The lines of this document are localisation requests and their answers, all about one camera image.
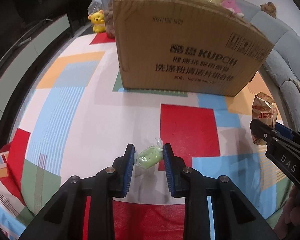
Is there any yellow bear figurine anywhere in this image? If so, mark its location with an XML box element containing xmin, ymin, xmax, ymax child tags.
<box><xmin>88</xmin><ymin>10</ymin><xmax>106</xmax><ymax>34</ymax></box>

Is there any pale green candy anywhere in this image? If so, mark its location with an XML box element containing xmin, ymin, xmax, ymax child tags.
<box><xmin>135</xmin><ymin>138</ymin><xmax>163</xmax><ymax>170</ymax></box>

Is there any right human hand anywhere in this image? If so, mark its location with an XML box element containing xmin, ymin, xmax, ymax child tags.
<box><xmin>274</xmin><ymin>185</ymin><xmax>300</xmax><ymax>239</ymax></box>

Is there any pink plush toy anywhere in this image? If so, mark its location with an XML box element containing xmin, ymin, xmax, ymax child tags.
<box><xmin>222</xmin><ymin>0</ymin><xmax>244</xmax><ymax>18</ymax></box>

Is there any grey curved sofa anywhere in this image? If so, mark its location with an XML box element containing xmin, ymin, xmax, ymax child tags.
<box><xmin>236</xmin><ymin>0</ymin><xmax>300</xmax><ymax>131</ymax></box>

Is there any brown teddy bear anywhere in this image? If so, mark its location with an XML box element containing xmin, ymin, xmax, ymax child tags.
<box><xmin>260</xmin><ymin>2</ymin><xmax>276</xmax><ymax>18</ymax></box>

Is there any gold fortune biscuit packet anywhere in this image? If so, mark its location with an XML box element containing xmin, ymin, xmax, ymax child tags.
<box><xmin>250</xmin><ymin>92</ymin><xmax>278</xmax><ymax>146</ymax></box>

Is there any clear jar of nuts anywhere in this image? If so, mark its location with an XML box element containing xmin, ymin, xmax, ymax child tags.
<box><xmin>102</xmin><ymin>0</ymin><xmax>115</xmax><ymax>39</ymax></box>

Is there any brown cardboard box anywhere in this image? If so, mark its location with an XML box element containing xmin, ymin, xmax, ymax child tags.
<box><xmin>113</xmin><ymin>0</ymin><xmax>273</xmax><ymax>97</ymax></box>

